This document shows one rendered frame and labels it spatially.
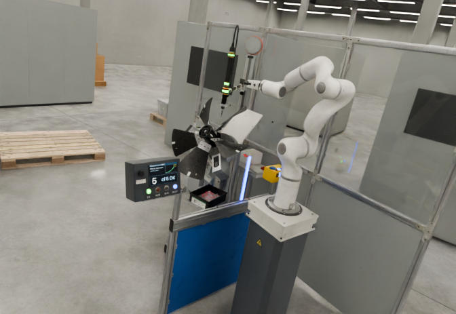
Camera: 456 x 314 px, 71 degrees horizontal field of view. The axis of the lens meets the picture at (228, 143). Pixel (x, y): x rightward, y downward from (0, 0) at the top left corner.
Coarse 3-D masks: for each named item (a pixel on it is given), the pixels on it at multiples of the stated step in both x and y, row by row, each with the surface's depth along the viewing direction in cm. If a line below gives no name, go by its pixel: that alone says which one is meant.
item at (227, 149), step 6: (216, 144) 226; (222, 144) 225; (228, 144) 226; (234, 144) 227; (240, 144) 227; (222, 150) 219; (228, 150) 219; (234, 150) 219; (240, 150) 218; (222, 156) 215; (228, 156) 214
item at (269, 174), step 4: (268, 168) 228; (276, 168) 231; (264, 172) 232; (268, 172) 228; (272, 172) 225; (276, 172) 226; (264, 176) 232; (268, 176) 229; (272, 176) 226; (268, 180) 229; (272, 180) 226; (276, 180) 229
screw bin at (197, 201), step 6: (204, 186) 228; (210, 186) 231; (192, 192) 217; (198, 192) 223; (204, 192) 230; (216, 192) 229; (222, 192) 226; (192, 198) 215; (198, 198) 212; (216, 198) 214; (222, 198) 221; (198, 204) 213; (204, 204) 210; (210, 204) 210; (216, 204) 217
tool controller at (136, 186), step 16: (144, 160) 163; (160, 160) 163; (176, 160) 168; (128, 176) 158; (144, 176) 156; (160, 176) 162; (176, 176) 168; (128, 192) 159; (144, 192) 157; (160, 192) 163; (176, 192) 169
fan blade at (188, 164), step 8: (192, 152) 234; (200, 152) 235; (184, 160) 232; (192, 160) 232; (200, 160) 233; (184, 168) 230; (192, 168) 230; (200, 168) 231; (192, 176) 227; (200, 176) 228
